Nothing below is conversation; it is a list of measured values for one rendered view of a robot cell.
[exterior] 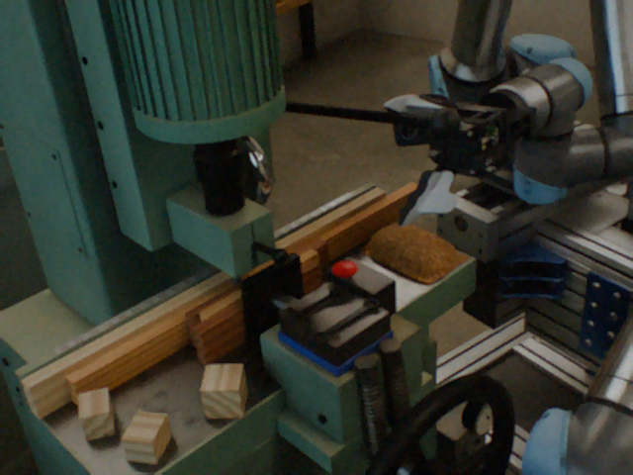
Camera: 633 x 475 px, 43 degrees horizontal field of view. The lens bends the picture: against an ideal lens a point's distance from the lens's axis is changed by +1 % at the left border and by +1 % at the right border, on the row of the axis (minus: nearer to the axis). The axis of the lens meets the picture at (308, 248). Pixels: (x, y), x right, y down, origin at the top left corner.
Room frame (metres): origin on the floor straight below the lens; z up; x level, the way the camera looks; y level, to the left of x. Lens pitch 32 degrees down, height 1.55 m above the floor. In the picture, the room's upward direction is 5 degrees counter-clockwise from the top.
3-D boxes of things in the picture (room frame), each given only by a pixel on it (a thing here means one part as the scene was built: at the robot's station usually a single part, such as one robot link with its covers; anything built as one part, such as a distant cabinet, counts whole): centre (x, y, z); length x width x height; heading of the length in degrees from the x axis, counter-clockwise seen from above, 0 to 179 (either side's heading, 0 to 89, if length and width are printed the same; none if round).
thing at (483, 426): (0.89, -0.24, 0.65); 0.06 x 0.04 x 0.08; 130
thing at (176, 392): (0.81, 0.03, 0.87); 0.61 x 0.30 x 0.06; 130
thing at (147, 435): (0.64, 0.19, 0.92); 0.04 x 0.04 x 0.03; 73
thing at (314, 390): (0.74, -0.03, 0.92); 0.15 x 0.13 x 0.09; 130
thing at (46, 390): (0.91, 0.11, 0.92); 0.60 x 0.02 x 0.05; 130
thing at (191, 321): (0.89, 0.07, 0.92); 0.24 x 0.02 x 0.05; 130
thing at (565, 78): (1.02, -0.34, 1.11); 0.11 x 0.08 x 0.09; 130
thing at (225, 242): (0.90, 0.11, 1.02); 0.14 x 0.07 x 0.09; 40
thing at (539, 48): (1.42, -0.45, 0.98); 0.13 x 0.12 x 0.14; 92
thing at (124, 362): (0.93, 0.06, 0.92); 0.62 x 0.02 x 0.04; 130
